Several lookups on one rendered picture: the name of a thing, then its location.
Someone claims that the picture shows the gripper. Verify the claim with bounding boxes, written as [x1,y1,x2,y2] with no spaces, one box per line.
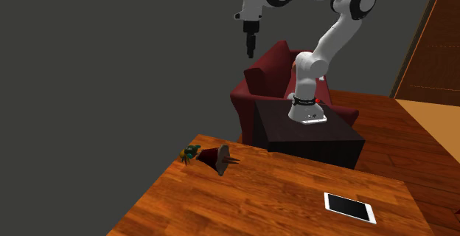
[243,20,260,59]

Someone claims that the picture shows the dark red armchair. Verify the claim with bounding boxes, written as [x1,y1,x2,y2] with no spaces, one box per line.
[229,40,360,145]

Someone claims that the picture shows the dark robot stand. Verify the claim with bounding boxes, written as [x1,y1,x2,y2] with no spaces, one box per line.
[251,99,366,170]

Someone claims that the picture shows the dark red cone figure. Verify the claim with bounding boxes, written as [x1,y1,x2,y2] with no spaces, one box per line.
[179,144,241,177]

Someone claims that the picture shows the brown wooden door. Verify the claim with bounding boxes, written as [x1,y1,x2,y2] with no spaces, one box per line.
[389,0,460,103]

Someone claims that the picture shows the white tablet with black screen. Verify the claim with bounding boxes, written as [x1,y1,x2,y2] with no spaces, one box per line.
[324,192,377,226]

